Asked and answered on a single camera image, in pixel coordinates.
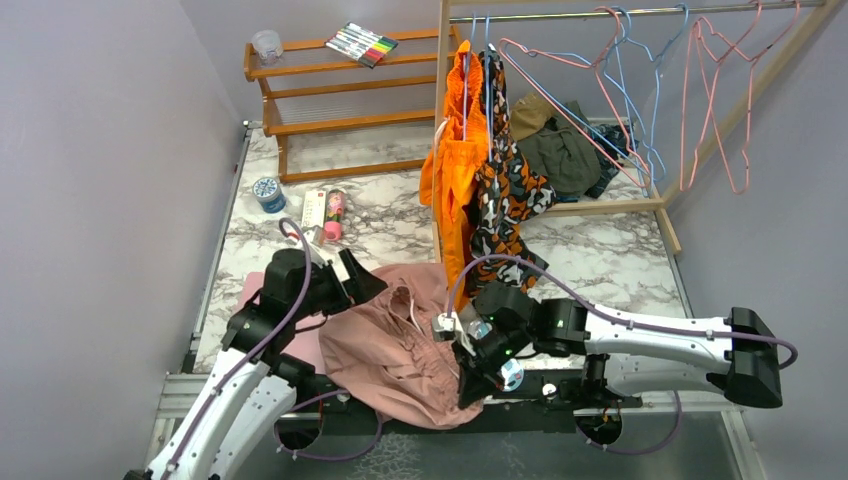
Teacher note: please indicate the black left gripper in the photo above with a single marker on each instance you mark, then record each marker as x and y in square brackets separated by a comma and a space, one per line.
[361, 285]

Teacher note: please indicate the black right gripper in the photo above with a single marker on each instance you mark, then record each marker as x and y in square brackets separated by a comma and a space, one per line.
[478, 378]

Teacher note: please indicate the pink shorts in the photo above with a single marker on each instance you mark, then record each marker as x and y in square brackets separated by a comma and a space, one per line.
[383, 351]

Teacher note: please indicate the camouflage orange black shorts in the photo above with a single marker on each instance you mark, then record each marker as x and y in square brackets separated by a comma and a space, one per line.
[509, 192]

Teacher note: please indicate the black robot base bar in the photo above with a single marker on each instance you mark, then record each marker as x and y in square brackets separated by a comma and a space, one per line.
[547, 401]

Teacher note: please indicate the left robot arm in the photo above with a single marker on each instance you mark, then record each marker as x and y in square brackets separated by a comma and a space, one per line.
[253, 381]

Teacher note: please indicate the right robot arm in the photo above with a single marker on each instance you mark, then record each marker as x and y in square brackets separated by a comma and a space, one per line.
[625, 354]

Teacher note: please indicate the blue hanger holding shorts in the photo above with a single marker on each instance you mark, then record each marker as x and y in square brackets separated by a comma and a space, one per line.
[487, 93]

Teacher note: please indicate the clear plastic toy package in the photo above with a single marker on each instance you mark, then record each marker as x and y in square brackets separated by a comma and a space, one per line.
[511, 372]

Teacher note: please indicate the pink clipboard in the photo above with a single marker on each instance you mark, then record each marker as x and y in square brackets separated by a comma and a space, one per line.
[305, 346]

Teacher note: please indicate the pink floral bottle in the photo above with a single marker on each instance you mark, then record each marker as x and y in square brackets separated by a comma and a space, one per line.
[335, 208]

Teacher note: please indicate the white rectangular box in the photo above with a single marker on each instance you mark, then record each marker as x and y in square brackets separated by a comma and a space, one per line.
[313, 210]

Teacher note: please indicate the wooden shelf rack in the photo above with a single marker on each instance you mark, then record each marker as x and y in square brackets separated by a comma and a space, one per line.
[314, 89]

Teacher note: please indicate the olive green garment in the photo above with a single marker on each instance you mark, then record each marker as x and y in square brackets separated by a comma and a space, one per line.
[563, 155]

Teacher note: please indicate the tan folded garment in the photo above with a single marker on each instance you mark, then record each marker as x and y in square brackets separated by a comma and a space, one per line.
[529, 115]

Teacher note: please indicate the marker pen set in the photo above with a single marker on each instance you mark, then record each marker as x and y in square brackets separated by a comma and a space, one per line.
[361, 45]

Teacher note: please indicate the clear plastic cup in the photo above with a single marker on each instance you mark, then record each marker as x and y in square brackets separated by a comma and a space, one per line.
[268, 46]

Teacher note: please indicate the metal hanging rod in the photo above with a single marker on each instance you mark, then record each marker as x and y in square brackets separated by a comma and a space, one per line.
[658, 11]

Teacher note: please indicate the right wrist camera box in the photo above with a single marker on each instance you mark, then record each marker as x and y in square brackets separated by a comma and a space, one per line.
[446, 327]

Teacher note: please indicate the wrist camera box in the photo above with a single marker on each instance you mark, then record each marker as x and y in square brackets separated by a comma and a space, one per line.
[322, 254]
[446, 327]

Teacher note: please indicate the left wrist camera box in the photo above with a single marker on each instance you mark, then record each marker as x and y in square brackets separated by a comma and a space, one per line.
[322, 254]

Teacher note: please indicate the wooden clothes rack frame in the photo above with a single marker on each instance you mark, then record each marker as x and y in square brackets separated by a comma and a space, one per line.
[444, 66]

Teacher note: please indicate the pink wire hanger right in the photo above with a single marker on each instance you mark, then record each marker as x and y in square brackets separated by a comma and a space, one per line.
[721, 68]

